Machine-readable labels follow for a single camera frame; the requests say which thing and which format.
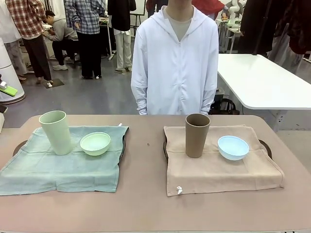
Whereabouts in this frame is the light blue bowl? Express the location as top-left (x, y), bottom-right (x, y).
top-left (217, 135), bottom-right (250, 161)

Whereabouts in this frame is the teal cloth mat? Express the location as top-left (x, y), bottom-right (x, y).
top-left (0, 123), bottom-right (129, 194)

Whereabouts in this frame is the tall light green cup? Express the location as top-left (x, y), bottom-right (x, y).
top-left (39, 110), bottom-right (73, 155)

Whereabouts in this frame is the whiteboard easel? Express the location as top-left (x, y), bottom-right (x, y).
top-left (130, 0), bottom-right (146, 37)

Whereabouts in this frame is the white table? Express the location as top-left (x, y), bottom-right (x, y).
top-left (217, 53), bottom-right (311, 133)

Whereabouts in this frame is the black stand pole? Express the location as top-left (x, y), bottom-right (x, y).
top-left (252, 0), bottom-right (272, 56)

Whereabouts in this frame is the person in blue plaid shirt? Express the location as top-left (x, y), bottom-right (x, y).
top-left (64, 0), bottom-right (106, 80)

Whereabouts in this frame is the light green bowl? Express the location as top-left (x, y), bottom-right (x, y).
top-left (80, 132), bottom-right (111, 156)

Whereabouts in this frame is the dark maroon hanging coat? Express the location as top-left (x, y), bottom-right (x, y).
top-left (274, 0), bottom-right (311, 55)

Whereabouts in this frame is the person's left forearm white sleeve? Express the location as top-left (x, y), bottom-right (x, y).
top-left (200, 88), bottom-right (217, 116)

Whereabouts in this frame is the black bag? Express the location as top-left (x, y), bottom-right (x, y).
top-left (208, 99), bottom-right (240, 115)

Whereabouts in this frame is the person in white hooded jacket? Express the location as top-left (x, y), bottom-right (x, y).
top-left (130, 0), bottom-right (219, 116)

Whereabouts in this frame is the person's right forearm white sleeve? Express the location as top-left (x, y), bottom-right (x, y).
top-left (131, 88), bottom-right (149, 116)

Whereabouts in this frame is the beige cloth mat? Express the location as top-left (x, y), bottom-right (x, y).
top-left (163, 125), bottom-right (285, 197)

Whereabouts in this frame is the dark brown tray with handles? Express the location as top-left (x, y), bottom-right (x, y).
top-left (12, 131), bottom-right (127, 168)
top-left (162, 139), bottom-right (272, 163)

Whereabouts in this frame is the person in red jacket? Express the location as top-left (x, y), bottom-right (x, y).
top-left (194, 0), bottom-right (225, 19)

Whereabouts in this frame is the seated person in grey hoodie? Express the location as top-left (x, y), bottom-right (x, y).
top-left (45, 10), bottom-right (80, 71)

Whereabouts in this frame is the white cylindrical appliance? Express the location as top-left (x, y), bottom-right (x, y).
top-left (0, 37), bottom-right (26, 105)

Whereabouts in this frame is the tall brown cup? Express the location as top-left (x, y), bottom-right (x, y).
top-left (185, 114), bottom-right (210, 159)

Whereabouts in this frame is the background desk with green top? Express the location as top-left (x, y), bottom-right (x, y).
top-left (218, 18), bottom-right (243, 53)

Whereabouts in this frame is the person in red plaid shirt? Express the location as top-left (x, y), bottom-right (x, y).
top-left (5, 0), bottom-right (53, 84)

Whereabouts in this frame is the person in black jacket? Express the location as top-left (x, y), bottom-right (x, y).
top-left (107, 0), bottom-right (137, 72)

